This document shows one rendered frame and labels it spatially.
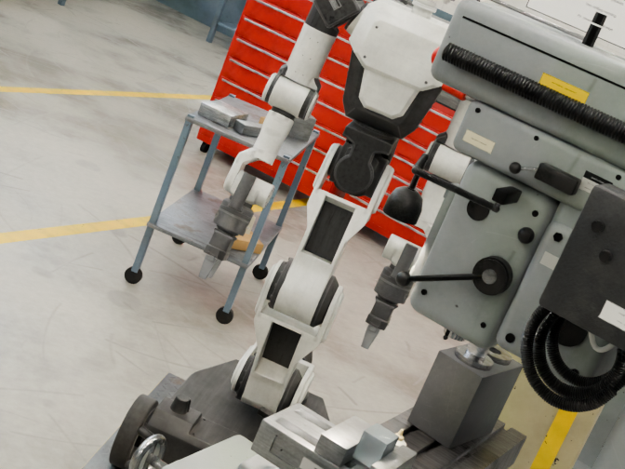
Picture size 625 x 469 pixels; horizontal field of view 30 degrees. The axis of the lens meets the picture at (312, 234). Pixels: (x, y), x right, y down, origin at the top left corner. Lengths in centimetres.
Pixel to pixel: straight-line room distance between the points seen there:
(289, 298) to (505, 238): 94
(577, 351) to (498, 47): 55
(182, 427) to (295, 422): 81
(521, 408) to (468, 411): 155
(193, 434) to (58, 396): 129
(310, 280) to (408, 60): 60
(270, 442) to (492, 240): 57
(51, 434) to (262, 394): 107
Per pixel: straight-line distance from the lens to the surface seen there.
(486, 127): 213
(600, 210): 181
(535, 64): 209
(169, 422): 306
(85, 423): 417
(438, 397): 263
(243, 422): 326
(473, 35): 213
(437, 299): 221
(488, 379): 261
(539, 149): 210
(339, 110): 751
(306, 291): 295
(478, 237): 217
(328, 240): 301
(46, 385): 432
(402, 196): 226
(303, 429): 227
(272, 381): 314
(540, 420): 414
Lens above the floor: 199
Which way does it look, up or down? 16 degrees down
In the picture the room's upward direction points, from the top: 22 degrees clockwise
